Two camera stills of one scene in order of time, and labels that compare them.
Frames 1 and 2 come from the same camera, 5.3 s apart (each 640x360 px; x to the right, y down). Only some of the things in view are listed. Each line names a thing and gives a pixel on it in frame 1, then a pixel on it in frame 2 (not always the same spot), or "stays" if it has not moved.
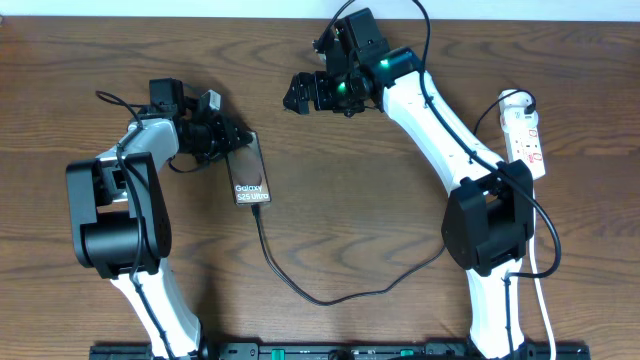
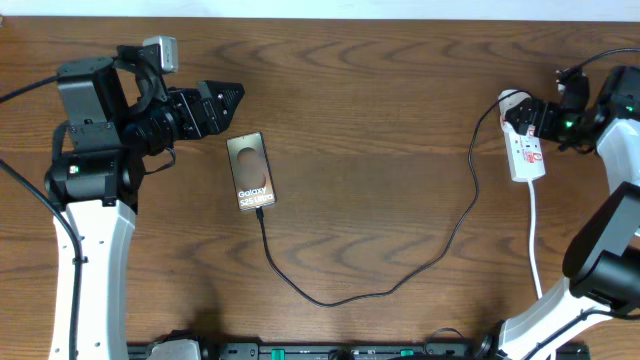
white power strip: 520,131 stays
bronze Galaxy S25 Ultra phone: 249,174 stays
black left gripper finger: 238,138 to 218,100
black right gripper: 319,80 to 545,129
